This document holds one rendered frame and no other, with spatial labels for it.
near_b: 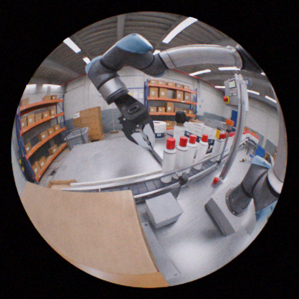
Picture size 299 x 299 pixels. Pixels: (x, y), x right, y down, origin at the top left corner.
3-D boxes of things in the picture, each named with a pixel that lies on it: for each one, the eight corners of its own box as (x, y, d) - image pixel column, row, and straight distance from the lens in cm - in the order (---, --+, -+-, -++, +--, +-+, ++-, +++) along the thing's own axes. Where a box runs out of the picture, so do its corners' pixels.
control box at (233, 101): (234, 109, 76) (233, 86, 80) (248, 112, 63) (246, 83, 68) (224, 105, 70) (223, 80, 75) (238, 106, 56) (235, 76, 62)
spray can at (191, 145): (185, 167, 55) (192, 133, 46) (191, 172, 52) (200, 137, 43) (178, 170, 52) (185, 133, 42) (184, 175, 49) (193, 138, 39)
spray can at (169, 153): (168, 174, 47) (173, 136, 37) (173, 181, 44) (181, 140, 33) (158, 177, 45) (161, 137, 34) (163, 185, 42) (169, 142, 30)
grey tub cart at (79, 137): (77, 155, 327) (70, 126, 305) (93, 150, 315) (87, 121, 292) (74, 170, 252) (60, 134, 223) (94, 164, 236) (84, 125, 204)
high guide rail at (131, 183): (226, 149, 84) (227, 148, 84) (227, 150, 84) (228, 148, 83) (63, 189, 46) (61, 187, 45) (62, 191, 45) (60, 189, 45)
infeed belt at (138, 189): (233, 147, 142) (234, 145, 141) (238, 150, 141) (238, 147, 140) (76, 192, 56) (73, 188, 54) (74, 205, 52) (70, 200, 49)
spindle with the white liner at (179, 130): (178, 144, 83) (181, 110, 76) (184, 148, 77) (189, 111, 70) (170, 145, 78) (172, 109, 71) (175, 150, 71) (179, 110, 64)
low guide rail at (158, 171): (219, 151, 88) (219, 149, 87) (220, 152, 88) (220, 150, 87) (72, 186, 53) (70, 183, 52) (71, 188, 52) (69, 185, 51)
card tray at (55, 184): (77, 183, 63) (74, 178, 61) (72, 220, 51) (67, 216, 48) (52, 184, 83) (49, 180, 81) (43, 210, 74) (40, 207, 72)
